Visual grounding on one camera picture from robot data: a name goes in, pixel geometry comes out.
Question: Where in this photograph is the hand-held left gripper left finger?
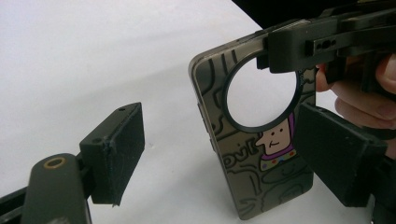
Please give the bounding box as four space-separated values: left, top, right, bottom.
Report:
78 102 146 206

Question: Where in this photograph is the patterned phone case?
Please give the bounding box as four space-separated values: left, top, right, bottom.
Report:
188 29 318 221

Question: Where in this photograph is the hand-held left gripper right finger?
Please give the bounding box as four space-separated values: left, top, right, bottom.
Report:
293 102 389 207

